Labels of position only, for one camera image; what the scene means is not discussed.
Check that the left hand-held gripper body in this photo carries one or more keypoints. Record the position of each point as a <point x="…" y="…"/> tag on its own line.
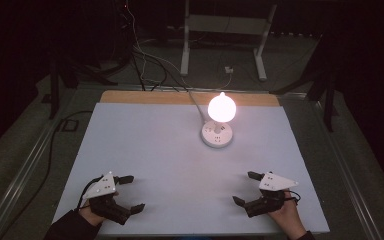
<point x="105" y="205"/>

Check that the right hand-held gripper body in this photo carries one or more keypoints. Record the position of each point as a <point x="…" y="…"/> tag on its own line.
<point x="263" y="204"/>

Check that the white table mat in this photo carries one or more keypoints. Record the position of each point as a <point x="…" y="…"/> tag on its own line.
<point x="166" y="173"/>

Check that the black square floor frame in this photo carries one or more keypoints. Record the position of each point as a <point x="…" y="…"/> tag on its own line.
<point x="70" y="125"/>

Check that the small white plug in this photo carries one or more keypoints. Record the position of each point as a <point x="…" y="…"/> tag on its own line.
<point x="228" y="70"/>

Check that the glowing round bulb lamp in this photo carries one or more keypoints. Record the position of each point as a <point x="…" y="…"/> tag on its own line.
<point x="222" y="108"/>

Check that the white metal stand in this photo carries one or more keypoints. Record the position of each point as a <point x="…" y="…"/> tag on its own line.
<point x="223" y="24"/>

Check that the person's right hand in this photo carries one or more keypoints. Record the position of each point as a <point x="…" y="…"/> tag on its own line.
<point x="288" y="216"/>

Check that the round white power socket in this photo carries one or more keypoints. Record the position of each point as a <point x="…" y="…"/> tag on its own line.
<point x="213" y="137"/>

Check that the black stand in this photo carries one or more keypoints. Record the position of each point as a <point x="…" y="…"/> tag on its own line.
<point x="55" y="86"/>
<point x="328" y="96"/>

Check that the person's left hand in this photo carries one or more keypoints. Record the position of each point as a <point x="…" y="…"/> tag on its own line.
<point x="91" y="217"/>

